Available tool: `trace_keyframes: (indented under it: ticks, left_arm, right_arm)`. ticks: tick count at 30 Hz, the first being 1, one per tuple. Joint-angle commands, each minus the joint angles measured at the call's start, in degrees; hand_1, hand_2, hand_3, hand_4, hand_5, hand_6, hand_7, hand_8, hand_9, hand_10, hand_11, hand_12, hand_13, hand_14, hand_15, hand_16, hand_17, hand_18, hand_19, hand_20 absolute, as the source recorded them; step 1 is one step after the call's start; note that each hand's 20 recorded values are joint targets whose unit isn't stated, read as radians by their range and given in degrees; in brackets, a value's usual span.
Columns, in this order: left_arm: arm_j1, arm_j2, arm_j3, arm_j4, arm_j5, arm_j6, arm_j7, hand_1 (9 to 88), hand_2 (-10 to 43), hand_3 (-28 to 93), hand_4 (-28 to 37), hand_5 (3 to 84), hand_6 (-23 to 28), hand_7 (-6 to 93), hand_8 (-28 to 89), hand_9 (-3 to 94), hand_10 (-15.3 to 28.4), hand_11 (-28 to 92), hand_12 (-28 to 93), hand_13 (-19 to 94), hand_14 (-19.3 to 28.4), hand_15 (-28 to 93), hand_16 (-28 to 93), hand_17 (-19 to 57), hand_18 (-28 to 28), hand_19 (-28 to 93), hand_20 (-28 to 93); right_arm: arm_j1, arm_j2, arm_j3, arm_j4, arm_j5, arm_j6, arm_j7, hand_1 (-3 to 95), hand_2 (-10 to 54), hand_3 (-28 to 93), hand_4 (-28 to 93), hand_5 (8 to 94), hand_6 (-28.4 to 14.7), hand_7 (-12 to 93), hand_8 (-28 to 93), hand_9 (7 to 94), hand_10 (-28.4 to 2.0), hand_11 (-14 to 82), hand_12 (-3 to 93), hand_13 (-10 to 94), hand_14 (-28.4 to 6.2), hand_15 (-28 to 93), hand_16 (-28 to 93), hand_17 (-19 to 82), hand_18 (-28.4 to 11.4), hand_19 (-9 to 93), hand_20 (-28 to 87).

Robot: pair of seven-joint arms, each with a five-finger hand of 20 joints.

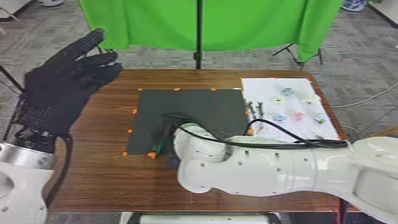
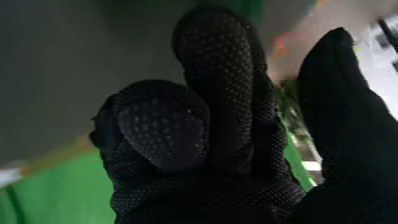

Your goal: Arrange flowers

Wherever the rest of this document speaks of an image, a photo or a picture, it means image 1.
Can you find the black stand pole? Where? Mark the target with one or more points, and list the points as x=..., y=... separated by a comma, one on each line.
x=197, y=33

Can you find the black tripod legs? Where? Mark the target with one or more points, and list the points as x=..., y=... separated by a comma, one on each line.
x=293, y=53

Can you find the pale grey bar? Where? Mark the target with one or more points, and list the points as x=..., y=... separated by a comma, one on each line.
x=201, y=219

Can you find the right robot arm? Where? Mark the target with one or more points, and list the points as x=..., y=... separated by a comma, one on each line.
x=277, y=170

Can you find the white sheet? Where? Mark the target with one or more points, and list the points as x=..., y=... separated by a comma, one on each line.
x=277, y=106

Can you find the white flower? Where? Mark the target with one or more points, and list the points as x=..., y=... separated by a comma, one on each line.
x=275, y=99

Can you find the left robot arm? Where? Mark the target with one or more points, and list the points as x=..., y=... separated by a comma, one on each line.
x=19, y=180

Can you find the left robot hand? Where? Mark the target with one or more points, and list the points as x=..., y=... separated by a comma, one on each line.
x=55, y=90

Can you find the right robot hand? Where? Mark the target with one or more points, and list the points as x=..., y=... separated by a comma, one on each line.
x=176, y=120

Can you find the dark mat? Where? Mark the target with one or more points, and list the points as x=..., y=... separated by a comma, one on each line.
x=195, y=106

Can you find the blue and white vase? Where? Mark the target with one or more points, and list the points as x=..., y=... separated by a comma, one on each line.
x=49, y=2
x=353, y=4

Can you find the pale yellow flower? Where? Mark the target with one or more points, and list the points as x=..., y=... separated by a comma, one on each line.
x=309, y=98

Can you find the teal flower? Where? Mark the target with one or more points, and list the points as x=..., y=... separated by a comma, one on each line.
x=288, y=91

